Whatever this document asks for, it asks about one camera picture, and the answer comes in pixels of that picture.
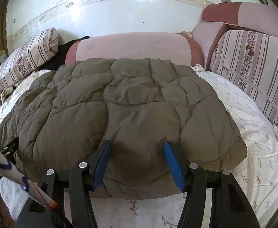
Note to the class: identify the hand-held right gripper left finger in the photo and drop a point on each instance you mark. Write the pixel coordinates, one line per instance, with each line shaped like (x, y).
(101, 166)

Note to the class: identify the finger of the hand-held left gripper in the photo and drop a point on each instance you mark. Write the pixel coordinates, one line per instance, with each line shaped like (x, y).
(8, 150)

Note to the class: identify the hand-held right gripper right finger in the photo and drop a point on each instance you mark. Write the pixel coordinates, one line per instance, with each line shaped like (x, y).
(174, 166)

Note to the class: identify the olive hooded puffer jacket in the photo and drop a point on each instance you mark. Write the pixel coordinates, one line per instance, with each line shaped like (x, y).
(129, 99)

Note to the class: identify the white printed tube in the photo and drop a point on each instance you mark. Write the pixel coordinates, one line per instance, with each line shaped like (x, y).
(10, 171)

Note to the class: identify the white floral bed sheet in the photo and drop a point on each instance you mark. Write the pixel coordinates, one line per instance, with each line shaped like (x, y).
(236, 123)

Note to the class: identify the striped floral pillow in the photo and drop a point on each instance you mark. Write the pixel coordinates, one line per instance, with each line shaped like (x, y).
(22, 59)
(255, 57)

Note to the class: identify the black cloth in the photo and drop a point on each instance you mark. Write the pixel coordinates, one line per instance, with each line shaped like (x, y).
(58, 59)

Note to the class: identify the pink bolster cushion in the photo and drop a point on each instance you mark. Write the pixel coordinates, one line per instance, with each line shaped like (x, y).
(134, 45)

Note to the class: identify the beige crumpled cloth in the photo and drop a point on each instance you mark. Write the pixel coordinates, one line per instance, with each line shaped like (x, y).
(187, 34)

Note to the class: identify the pink corner backrest cushion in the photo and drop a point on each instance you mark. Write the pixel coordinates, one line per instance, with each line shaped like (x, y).
(248, 11)

